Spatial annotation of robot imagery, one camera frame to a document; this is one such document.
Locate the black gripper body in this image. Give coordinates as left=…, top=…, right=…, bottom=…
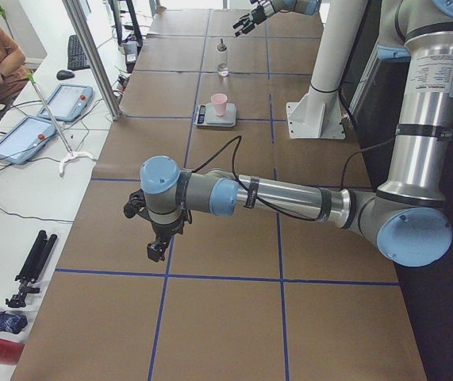
left=123, top=189, right=193, bottom=246
left=248, top=0, right=274, bottom=25

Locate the clear glass sauce bottle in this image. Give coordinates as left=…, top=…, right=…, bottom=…
left=216, top=38, right=228, bottom=77

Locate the pink plastic cup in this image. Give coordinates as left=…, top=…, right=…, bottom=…
left=210, top=93, right=228, bottom=117

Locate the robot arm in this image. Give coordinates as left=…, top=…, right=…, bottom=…
left=124, top=1, right=453, bottom=267
left=232, top=0, right=321, bottom=37

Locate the silver digital kitchen scale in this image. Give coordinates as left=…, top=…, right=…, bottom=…
left=194, top=102, right=237, bottom=128

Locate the white litter picker stick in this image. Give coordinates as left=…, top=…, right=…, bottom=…
left=27, top=74, right=95, bottom=177

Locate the white mounting column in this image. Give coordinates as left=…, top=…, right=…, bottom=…
left=286, top=0, right=367, bottom=140

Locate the black folded tripod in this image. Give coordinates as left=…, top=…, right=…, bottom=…
left=6, top=230, right=58, bottom=308

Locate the far teach pendant tablet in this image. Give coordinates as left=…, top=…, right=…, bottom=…
left=46, top=83, right=94, bottom=122

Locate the teach pendant tablet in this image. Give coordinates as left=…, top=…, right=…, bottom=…
left=46, top=83, right=94, bottom=122
left=0, top=116, right=56, bottom=164

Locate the near teach pendant tablet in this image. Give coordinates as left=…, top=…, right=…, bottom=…
left=0, top=116, right=56, bottom=164

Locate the black computer mouse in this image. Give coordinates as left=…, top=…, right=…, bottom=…
left=56, top=70, right=75, bottom=80

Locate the black keyboard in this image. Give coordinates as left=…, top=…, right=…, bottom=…
left=67, top=35, right=90, bottom=71

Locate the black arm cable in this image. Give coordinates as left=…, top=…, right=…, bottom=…
left=189, top=135, right=400, bottom=221

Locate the aluminium frame post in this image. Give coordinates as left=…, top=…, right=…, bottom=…
left=63, top=0, right=122, bottom=121

